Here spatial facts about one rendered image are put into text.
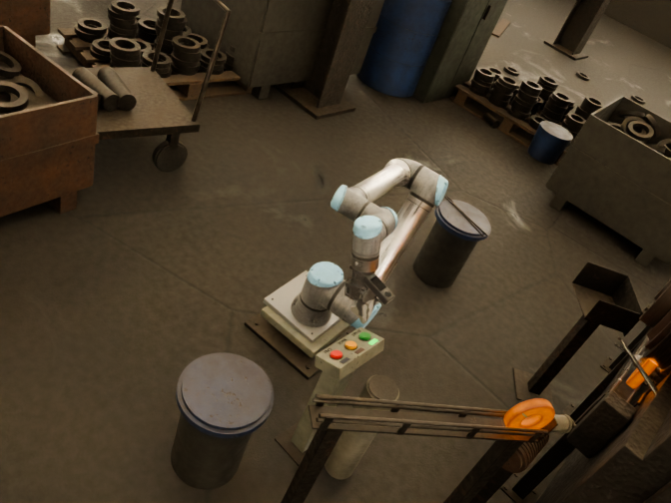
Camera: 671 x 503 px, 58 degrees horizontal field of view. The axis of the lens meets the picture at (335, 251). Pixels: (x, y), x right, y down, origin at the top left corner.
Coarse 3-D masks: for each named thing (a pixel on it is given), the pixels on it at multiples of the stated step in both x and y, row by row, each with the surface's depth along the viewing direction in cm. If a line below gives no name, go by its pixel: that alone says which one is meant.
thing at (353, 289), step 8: (352, 272) 200; (360, 272) 196; (368, 272) 196; (352, 280) 202; (360, 280) 199; (352, 288) 200; (360, 288) 199; (368, 288) 199; (352, 296) 202; (360, 296) 200; (368, 296) 201
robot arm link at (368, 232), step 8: (368, 216) 194; (360, 224) 190; (368, 224) 190; (376, 224) 190; (360, 232) 189; (368, 232) 188; (376, 232) 189; (384, 232) 195; (352, 240) 194; (360, 240) 190; (368, 240) 189; (376, 240) 190; (352, 248) 194; (360, 248) 191; (368, 248) 190; (376, 248) 192; (360, 256) 192; (368, 256) 192; (376, 256) 194
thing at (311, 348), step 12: (264, 312) 271; (276, 324) 269; (288, 324) 269; (336, 324) 278; (348, 324) 281; (288, 336) 267; (300, 336) 266; (324, 336) 270; (336, 336) 276; (312, 348) 263
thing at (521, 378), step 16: (592, 272) 273; (608, 272) 272; (576, 288) 274; (592, 288) 278; (608, 288) 277; (624, 288) 271; (592, 304) 267; (608, 304) 250; (624, 304) 266; (592, 320) 256; (608, 320) 255; (624, 320) 254; (576, 336) 273; (560, 352) 281; (544, 368) 291; (560, 368) 287; (528, 384) 302; (544, 384) 295
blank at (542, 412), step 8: (528, 400) 185; (536, 400) 185; (544, 400) 186; (512, 408) 186; (520, 408) 184; (528, 408) 183; (536, 408) 184; (544, 408) 185; (552, 408) 186; (504, 416) 189; (512, 416) 185; (520, 416) 185; (536, 416) 191; (544, 416) 188; (552, 416) 189; (512, 424) 188; (520, 424) 189; (528, 424) 191; (536, 424) 191; (544, 424) 192
